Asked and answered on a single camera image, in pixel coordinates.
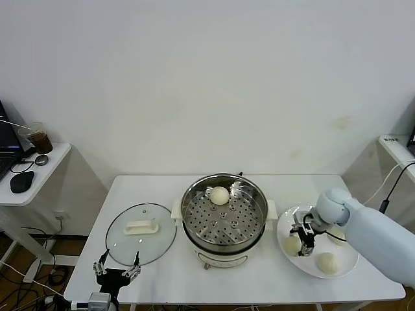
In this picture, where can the cream electric pot base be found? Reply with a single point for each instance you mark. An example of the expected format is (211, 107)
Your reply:
(220, 259)

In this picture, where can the white round plate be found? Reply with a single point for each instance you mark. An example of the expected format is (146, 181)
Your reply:
(291, 220)

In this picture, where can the black computer mouse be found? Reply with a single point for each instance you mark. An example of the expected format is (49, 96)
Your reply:
(21, 183)

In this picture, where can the thin white straw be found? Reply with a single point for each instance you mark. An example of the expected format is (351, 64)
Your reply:
(13, 123)

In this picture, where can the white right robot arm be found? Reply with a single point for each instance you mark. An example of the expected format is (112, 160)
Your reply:
(373, 233)

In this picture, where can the round grey puck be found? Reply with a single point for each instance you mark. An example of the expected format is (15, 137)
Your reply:
(41, 160)

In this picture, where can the steel perforated steamer basket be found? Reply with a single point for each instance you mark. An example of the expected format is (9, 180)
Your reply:
(223, 226)

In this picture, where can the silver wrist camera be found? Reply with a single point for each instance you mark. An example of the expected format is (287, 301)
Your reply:
(302, 218)
(99, 301)

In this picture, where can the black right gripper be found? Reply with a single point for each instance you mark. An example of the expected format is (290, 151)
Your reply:
(307, 236)

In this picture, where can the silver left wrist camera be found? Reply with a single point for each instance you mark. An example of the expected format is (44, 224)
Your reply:
(99, 301)

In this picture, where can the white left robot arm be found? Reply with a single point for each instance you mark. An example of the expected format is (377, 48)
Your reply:
(113, 304)

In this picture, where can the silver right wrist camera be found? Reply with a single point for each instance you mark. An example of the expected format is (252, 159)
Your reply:
(302, 218)

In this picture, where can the dark screen device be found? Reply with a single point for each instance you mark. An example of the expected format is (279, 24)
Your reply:
(412, 136)

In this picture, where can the clear iced coffee cup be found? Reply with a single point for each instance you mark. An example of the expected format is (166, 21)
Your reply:
(40, 142)

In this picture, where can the black laptop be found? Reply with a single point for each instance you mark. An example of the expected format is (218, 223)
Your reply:
(6, 139)

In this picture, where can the white side table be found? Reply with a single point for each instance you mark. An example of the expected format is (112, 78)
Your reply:
(48, 181)
(394, 149)

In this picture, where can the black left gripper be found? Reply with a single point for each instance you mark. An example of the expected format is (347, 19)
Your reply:
(111, 280)

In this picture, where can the white steamed baozi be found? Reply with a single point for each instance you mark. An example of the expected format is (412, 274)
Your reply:
(335, 238)
(218, 196)
(329, 264)
(291, 247)

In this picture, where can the white wall socket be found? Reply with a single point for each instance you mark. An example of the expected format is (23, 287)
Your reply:
(59, 215)

